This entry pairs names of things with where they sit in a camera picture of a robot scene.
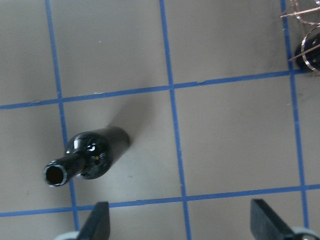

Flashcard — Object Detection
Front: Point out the copper wire wine basket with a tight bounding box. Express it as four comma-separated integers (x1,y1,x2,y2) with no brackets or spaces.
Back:
280,0,320,77

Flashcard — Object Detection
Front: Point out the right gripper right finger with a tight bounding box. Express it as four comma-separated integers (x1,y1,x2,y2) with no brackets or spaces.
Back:
250,199,300,240

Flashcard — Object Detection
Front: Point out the black bottle in basket left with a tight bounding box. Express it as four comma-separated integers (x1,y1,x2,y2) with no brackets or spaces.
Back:
294,33,320,74

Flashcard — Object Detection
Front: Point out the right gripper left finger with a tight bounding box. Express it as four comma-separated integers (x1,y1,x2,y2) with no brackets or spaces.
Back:
79,201,110,240

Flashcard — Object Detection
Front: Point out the black wine bottle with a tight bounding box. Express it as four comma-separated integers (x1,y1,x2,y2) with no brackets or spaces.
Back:
42,126,130,187

